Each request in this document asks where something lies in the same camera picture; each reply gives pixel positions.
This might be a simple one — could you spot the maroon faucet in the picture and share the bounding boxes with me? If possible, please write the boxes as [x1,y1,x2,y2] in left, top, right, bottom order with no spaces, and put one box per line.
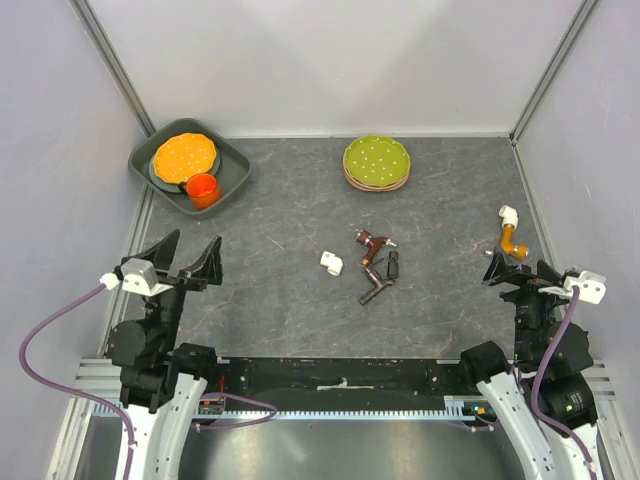
[356,229,398,267]

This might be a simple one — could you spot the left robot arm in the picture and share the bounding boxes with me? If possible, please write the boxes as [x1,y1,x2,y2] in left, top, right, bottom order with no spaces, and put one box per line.
[100,230,223,479]

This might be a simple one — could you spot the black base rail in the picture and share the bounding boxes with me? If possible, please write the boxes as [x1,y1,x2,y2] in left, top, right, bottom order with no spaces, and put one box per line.
[207,357,479,413]

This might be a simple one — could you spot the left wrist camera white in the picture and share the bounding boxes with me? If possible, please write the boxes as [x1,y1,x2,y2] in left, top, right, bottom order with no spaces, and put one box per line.
[100,258,172,297]

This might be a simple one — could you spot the small black connector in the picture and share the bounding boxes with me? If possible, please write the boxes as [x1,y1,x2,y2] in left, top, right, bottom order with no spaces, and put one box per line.
[387,250,399,280]

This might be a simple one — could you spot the orange polka dot plate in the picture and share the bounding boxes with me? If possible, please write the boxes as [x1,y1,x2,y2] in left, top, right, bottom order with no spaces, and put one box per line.
[151,133,218,185]

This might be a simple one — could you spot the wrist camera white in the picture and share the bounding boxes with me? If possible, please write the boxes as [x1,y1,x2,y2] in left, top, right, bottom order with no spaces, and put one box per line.
[100,258,172,297]
[539,270,606,305]

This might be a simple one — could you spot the green polka dot plate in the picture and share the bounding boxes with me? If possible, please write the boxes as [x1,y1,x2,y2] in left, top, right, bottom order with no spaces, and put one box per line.
[343,135,411,187]

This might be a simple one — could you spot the dark grey metal faucet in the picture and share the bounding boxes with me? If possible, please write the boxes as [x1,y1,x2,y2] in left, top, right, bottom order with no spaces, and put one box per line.
[359,267,395,306]

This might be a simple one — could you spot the orange faucet with white elbow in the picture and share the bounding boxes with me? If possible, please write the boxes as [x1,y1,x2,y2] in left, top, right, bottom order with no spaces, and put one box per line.
[498,205,529,261]

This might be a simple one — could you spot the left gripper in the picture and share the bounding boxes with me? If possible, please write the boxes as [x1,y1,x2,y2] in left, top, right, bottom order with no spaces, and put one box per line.
[132,228,223,350]

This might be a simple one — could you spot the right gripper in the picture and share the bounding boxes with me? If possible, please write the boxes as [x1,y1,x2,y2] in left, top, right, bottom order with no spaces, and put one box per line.
[482,244,576,364]

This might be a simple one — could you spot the grey-green plate under orange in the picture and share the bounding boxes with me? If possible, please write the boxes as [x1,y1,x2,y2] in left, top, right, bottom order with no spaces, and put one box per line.
[148,149,221,194]

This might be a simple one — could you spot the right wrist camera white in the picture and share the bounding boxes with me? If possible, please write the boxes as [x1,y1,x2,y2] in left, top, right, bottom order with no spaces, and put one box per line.
[539,270,606,305]

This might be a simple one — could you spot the white pvc elbow fitting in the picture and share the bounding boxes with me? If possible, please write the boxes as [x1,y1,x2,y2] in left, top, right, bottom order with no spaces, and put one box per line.
[320,251,344,276]

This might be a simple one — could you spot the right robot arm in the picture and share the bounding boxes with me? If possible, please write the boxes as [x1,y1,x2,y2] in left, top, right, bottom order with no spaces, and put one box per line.
[457,247,606,479]

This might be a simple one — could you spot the orange mug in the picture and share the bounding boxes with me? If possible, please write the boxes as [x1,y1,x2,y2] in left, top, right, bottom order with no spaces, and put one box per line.
[178,173,223,210]

